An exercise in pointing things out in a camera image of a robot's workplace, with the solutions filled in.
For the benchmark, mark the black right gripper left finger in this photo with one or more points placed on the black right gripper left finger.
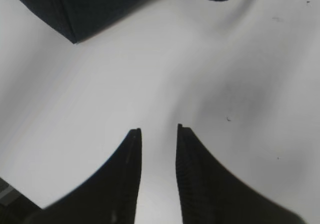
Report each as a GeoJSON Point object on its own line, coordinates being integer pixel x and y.
{"type": "Point", "coordinates": [108, 196]}

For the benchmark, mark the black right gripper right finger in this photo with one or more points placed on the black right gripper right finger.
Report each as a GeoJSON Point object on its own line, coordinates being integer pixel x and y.
{"type": "Point", "coordinates": [209, 193]}

